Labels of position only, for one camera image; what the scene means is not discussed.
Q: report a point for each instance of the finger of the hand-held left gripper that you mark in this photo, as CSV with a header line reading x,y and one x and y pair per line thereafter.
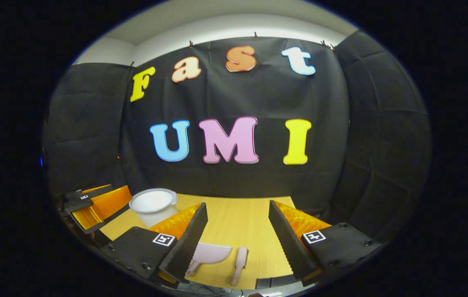
x,y
83,218
110,202

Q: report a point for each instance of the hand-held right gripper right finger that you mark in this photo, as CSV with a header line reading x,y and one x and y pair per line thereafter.
x,y
287,243

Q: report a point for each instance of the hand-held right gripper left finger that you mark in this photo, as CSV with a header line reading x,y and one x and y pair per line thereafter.
x,y
184,243

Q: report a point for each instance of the lavender dustpan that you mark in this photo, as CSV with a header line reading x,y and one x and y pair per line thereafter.
x,y
211,252

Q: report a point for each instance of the white garbage bin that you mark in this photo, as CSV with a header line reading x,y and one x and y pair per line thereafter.
x,y
153,204

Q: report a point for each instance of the lavender small broom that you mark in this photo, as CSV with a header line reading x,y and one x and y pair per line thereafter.
x,y
240,262

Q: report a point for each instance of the black backdrop cloth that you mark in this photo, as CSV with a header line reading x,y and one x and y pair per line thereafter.
x,y
238,95

